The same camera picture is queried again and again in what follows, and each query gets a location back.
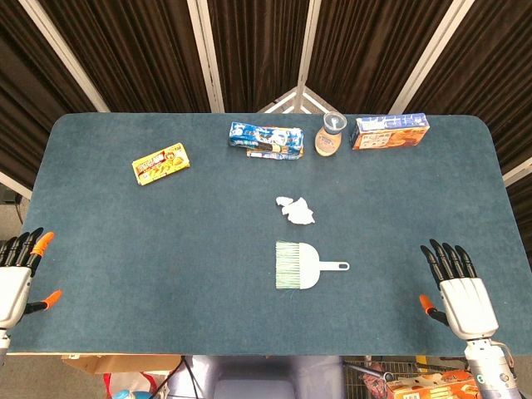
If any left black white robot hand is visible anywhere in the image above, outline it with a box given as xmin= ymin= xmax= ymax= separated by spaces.
xmin=0 ymin=227 xmax=63 ymax=329

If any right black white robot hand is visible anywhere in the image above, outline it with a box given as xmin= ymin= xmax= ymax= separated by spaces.
xmin=418 ymin=239 xmax=500 ymax=342

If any pale green hand brush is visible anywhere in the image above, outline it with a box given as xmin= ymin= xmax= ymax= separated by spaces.
xmin=274 ymin=240 xmax=351 ymax=291

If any large white paper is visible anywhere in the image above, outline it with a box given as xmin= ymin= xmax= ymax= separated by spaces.
xmin=281 ymin=197 xmax=317 ymax=226

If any orange printed snack box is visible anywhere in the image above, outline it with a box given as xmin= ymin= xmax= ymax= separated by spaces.
xmin=386 ymin=369 xmax=483 ymax=399

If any brown cardboard box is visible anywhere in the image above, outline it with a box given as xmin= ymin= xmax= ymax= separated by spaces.
xmin=62 ymin=353 xmax=184 ymax=375

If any red and white bag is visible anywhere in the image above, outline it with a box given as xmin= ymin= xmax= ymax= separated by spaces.
xmin=102 ymin=371 xmax=159 ymax=399

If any blue felt table cover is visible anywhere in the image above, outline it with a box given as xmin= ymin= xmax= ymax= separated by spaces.
xmin=7 ymin=112 xmax=527 ymax=357

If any orange and blue carton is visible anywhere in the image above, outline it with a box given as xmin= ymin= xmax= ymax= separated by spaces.
xmin=351 ymin=111 xmax=431 ymax=150

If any brown curtain partition panel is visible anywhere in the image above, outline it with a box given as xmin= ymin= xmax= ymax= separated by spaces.
xmin=207 ymin=0 xmax=323 ymax=114
xmin=0 ymin=0 xmax=110 ymax=200
xmin=307 ymin=0 xmax=475 ymax=114
xmin=409 ymin=0 xmax=532 ymax=234
xmin=37 ymin=0 xmax=225 ymax=114

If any yellow snack box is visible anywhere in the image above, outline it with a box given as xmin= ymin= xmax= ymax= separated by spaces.
xmin=131 ymin=142 xmax=192 ymax=187

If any beige sauce bottle clear cap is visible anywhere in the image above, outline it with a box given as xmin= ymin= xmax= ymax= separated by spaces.
xmin=314 ymin=111 xmax=348 ymax=158

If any purple robot torso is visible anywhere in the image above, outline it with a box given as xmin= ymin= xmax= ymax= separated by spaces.
xmin=170 ymin=355 xmax=346 ymax=399

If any slim blue cookie package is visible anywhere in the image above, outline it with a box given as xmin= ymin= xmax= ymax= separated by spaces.
xmin=245 ymin=147 xmax=304 ymax=161

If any large blue cookie package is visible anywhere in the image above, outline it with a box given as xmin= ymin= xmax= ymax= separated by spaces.
xmin=227 ymin=121 xmax=305 ymax=154

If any white partition base foot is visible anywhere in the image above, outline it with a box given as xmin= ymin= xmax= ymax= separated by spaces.
xmin=256 ymin=85 xmax=333 ymax=116

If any black wire basket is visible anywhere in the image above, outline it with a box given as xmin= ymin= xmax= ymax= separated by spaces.
xmin=342 ymin=356 xmax=470 ymax=399

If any black cable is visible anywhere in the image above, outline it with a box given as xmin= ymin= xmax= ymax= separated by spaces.
xmin=180 ymin=355 xmax=200 ymax=399

